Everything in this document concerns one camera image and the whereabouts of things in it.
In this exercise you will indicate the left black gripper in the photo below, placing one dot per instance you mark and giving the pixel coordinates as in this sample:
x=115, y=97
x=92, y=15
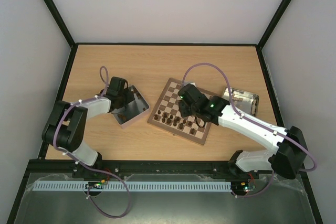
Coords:
x=130, y=96

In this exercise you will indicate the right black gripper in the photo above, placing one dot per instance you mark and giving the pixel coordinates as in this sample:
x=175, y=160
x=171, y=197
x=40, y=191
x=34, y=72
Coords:
x=184, y=108

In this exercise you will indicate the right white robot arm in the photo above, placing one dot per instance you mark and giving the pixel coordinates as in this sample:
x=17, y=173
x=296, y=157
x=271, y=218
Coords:
x=284, y=152

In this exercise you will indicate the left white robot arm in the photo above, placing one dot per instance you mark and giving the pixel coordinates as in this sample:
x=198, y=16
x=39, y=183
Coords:
x=66, y=124

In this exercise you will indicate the pile of dark chess pieces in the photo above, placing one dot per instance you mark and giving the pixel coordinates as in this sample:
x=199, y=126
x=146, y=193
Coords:
x=134, y=107

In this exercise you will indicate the wooden chess board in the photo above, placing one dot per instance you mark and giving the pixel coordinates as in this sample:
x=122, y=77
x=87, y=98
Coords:
x=168, y=103

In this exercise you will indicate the pink tin tray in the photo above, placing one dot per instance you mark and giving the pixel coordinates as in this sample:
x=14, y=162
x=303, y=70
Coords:
x=128, y=123

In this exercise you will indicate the gold tin tray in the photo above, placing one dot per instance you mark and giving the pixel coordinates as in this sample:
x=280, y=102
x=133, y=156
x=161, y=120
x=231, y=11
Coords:
x=244, y=98

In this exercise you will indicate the light blue cable duct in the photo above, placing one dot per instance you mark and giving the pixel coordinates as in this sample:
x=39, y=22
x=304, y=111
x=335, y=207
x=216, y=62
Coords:
x=134, y=186

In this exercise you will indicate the black frame rail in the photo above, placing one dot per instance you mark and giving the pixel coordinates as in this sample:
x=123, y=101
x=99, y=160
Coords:
x=214, y=169

